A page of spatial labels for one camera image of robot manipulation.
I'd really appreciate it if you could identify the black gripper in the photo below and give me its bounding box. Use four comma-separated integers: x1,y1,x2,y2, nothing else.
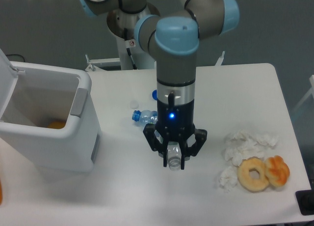
143,101,207,170

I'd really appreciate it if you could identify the clear plastic bottle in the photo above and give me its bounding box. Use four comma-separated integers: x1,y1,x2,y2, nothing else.
158,141,182,171

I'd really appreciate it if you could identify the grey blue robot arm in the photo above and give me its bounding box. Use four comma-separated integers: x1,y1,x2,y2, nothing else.
80,0,240,169

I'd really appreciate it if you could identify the blue label plastic bottle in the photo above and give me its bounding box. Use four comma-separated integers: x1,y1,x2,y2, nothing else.
131,110,157,126

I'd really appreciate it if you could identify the blue bottle cap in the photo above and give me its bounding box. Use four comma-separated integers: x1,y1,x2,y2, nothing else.
152,89,157,100

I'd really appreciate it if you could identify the white bottle cap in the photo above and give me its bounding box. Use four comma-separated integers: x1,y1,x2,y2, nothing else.
130,100,139,109

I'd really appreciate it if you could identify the orange item in trash can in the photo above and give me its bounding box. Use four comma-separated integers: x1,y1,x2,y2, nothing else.
47,121,66,129

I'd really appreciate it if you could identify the white trash can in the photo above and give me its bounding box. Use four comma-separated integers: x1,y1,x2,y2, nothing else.
0,54,101,172

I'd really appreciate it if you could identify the small crumpled white tissue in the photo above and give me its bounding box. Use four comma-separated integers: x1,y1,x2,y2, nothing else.
219,166,238,193

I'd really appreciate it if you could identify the large crumpled white tissue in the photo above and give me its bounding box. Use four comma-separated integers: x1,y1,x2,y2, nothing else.
224,129,279,167

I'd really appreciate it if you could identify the orange glazed pastry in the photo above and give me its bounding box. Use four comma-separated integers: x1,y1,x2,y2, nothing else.
264,155,290,187

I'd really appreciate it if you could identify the black device at edge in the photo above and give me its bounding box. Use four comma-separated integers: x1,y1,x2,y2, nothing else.
295,190,314,216

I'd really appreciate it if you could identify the orange object at left edge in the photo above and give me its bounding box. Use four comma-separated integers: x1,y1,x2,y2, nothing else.
0,177,3,205

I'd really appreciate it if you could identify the ring donut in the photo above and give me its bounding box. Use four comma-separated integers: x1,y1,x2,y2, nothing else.
237,158,269,192

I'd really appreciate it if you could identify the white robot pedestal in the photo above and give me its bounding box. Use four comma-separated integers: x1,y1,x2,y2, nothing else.
85,3,159,71

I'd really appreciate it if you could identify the white frame at right edge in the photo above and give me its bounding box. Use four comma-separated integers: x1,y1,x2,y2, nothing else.
291,75,314,122

